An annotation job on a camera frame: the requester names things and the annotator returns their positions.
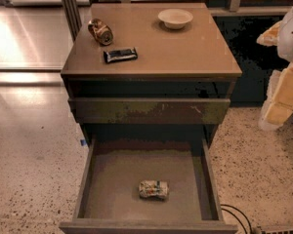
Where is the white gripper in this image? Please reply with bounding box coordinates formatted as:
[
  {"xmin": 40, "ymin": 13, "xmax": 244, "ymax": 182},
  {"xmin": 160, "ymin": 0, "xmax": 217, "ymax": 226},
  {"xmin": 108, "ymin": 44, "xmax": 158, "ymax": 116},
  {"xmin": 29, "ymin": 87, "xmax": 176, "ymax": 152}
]
[{"xmin": 256, "ymin": 21, "xmax": 293, "ymax": 131}]

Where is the white 7up can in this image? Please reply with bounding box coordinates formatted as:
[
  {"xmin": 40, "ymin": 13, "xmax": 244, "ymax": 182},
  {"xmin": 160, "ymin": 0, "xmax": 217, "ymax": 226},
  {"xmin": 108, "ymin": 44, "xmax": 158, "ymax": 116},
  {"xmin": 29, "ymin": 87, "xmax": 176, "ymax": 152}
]
[{"xmin": 139, "ymin": 180, "xmax": 169, "ymax": 200}]

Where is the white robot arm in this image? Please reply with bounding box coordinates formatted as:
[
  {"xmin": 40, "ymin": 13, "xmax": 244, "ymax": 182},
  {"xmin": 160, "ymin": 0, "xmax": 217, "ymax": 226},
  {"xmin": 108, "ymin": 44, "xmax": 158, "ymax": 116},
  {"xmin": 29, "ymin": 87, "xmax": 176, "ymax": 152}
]
[{"xmin": 256, "ymin": 7, "xmax": 293, "ymax": 131}]

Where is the brown drawer cabinet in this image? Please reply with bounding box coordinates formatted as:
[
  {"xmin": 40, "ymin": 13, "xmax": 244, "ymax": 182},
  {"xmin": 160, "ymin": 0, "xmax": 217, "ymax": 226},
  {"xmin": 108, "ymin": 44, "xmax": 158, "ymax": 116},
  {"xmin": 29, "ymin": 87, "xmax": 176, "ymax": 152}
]
[{"xmin": 62, "ymin": 3, "xmax": 241, "ymax": 141}]

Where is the brown soda can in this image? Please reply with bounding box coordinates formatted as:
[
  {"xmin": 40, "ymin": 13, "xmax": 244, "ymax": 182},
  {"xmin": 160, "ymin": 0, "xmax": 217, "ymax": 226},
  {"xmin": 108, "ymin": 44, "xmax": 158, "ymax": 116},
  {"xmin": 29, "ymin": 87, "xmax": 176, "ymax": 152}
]
[{"xmin": 88, "ymin": 19, "xmax": 113, "ymax": 46}]

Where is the closed top drawer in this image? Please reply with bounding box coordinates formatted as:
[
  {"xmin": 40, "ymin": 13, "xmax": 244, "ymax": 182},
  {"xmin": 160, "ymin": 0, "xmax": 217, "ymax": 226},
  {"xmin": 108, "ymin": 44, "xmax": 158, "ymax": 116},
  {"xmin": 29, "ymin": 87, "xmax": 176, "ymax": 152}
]
[{"xmin": 68, "ymin": 97, "xmax": 230, "ymax": 125}]

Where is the white ceramic bowl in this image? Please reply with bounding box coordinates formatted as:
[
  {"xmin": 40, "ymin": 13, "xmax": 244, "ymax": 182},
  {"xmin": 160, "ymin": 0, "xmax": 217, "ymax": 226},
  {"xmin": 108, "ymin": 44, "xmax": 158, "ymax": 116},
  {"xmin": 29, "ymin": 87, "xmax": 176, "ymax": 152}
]
[{"xmin": 158, "ymin": 9, "xmax": 193, "ymax": 29}]

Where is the grey floor device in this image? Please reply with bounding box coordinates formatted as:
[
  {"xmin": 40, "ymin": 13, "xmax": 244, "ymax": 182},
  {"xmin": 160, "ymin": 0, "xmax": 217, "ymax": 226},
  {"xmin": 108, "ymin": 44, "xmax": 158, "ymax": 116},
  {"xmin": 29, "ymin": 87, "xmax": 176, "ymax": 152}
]
[{"xmin": 253, "ymin": 226, "xmax": 293, "ymax": 234}]

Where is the dark snack bar wrapper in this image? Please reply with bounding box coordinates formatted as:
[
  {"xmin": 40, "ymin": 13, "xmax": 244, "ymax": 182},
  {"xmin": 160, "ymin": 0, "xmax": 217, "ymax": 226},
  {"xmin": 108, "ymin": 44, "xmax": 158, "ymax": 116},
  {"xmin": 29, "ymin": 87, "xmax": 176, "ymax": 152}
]
[{"xmin": 104, "ymin": 48, "xmax": 138, "ymax": 63}]

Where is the blue tape piece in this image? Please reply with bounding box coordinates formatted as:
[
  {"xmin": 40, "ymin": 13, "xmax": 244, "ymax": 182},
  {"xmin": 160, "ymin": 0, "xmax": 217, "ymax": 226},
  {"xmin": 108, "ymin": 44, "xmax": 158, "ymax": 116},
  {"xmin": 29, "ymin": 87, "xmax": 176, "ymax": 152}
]
[{"xmin": 80, "ymin": 139, "xmax": 87, "ymax": 146}]

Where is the black floor cable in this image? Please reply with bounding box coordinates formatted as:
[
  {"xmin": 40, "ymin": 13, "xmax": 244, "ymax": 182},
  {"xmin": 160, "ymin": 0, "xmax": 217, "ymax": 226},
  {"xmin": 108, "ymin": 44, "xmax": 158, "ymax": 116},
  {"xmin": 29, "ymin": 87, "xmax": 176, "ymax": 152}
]
[{"xmin": 220, "ymin": 204, "xmax": 254, "ymax": 234}]

